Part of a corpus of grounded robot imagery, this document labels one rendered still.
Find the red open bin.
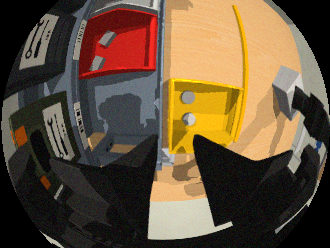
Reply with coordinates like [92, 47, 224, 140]
[79, 8, 158, 80]

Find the yellow long thin bar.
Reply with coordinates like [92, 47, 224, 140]
[232, 4, 249, 142]

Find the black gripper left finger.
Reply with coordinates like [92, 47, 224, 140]
[49, 134, 158, 233]

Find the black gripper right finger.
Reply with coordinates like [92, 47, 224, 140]
[193, 134, 293, 227]

